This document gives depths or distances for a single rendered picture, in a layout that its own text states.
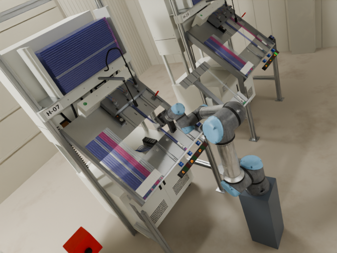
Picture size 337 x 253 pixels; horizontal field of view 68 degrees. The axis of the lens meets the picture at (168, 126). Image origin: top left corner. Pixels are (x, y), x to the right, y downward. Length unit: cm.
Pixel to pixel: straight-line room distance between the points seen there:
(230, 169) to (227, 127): 28
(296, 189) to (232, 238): 66
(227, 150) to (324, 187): 126
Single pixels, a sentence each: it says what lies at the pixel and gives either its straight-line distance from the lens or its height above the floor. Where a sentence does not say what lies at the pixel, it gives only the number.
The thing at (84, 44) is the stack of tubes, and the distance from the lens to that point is 172.
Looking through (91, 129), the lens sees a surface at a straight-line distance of 173.
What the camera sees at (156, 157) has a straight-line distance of 169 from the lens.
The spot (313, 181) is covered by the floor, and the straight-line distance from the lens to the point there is 238.
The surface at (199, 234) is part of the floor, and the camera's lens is 220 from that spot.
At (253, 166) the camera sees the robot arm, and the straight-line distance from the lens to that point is 145.
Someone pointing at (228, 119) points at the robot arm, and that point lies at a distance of 115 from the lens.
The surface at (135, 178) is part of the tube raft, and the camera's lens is 161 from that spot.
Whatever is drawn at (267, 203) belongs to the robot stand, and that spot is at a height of 53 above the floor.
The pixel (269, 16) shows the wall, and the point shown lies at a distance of 433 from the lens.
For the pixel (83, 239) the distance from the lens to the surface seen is 159.
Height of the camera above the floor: 184
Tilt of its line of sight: 33 degrees down
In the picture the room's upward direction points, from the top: 24 degrees counter-clockwise
